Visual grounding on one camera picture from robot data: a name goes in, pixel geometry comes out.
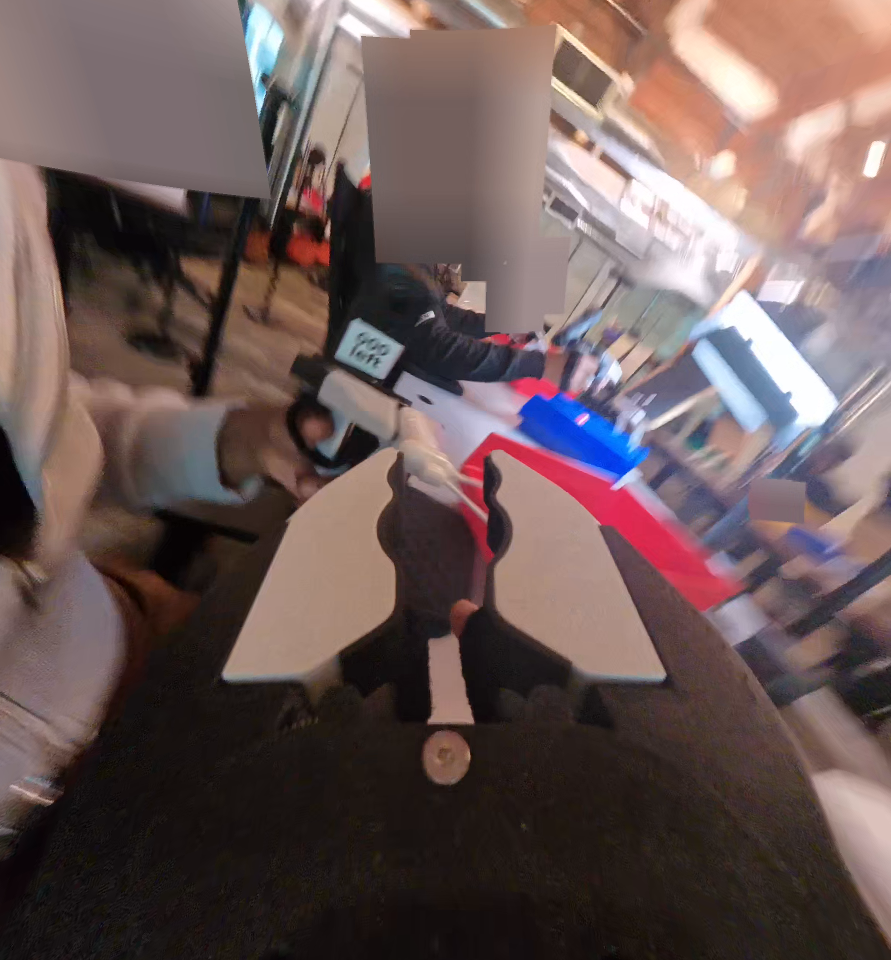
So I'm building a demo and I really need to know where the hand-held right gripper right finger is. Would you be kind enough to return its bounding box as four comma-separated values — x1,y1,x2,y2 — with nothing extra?
459,450,669,724

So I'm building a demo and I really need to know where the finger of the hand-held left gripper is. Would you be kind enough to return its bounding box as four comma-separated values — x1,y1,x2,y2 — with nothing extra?
399,408,447,462
316,371,403,453

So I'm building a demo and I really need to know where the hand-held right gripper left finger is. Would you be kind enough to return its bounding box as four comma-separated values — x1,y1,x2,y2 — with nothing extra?
220,448,433,725

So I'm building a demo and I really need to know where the white plug with wires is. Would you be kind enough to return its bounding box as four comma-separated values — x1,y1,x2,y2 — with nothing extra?
408,442,492,524

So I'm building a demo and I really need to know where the red storage bin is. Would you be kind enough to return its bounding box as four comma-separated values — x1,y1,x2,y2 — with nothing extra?
456,431,743,612

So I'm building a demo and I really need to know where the person's left forearm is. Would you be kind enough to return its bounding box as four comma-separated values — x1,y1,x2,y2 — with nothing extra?
78,378,267,519

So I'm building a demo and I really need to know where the black panel desk lamp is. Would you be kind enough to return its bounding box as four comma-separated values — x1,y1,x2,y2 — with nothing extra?
689,288,843,451

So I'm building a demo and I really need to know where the person's left hand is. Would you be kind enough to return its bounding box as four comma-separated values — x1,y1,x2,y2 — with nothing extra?
219,407,336,498

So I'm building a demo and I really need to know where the blue storage bin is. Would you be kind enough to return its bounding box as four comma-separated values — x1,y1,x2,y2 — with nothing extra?
518,393,651,479

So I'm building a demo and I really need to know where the dark brown cloth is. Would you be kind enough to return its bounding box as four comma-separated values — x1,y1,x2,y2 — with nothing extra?
96,558,201,721

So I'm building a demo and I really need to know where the person's grey hoodie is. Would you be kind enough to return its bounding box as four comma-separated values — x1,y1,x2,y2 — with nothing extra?
0,153,267,879

